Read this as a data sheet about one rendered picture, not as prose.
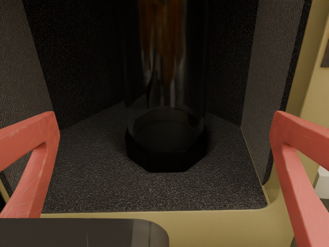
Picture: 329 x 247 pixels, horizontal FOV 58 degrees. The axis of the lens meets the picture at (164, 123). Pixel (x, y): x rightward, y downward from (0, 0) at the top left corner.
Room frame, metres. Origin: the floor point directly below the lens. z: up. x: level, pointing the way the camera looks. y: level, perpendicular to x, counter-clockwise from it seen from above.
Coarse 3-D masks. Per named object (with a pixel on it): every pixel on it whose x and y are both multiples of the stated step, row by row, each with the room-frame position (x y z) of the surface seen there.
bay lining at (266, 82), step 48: (0, 0) 0.29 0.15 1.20; (48, 0) 0.35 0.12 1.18; (96, 0) 0.39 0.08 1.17; (240, 0) 0.34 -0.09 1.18; (288, 0) 0.25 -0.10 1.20; (0, 48) 0.26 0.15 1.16; (48, 48) 0.34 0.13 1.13; (96, 48) 0.39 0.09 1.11; (240, 48) 0.34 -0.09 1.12; (288, 48) 0.23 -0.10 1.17; (0, 96) 0.24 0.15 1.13; (48, 96) 0.33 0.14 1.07; (96, 96) 0.38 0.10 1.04; (240, 96) 0.33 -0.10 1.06; (288, 96) 0.22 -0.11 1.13
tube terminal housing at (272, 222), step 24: (312, 0) 0.22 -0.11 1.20; (312, 24) 0.22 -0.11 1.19; (312, 48) 0.22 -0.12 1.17; (312, 72) 0.19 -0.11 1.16; (312, 96) 0.19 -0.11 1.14; (312, 120) 0.19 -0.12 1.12; (312, 168) 0.19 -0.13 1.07; (264, 192) 0.21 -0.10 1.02; (48, 216) 0.20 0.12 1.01; (72, 216) 0.20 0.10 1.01; (96, 216) 0.19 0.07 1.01; (120, 216) 0.19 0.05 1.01; (144, 216) 0.19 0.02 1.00; (168, 216) 0.19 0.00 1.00; (192, 216) 0.19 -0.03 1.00; (216, 216) 0.19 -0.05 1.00; (240, 216) 0.19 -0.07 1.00; (264, 216) 0.19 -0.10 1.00; (288, 216) 0.19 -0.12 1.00; (192, 240) 0.19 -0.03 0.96; (216, 240) 0.19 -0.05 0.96; (240, 240) 0.19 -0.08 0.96; (264, 240) 0.19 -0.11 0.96; (288, 240) 0.19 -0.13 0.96
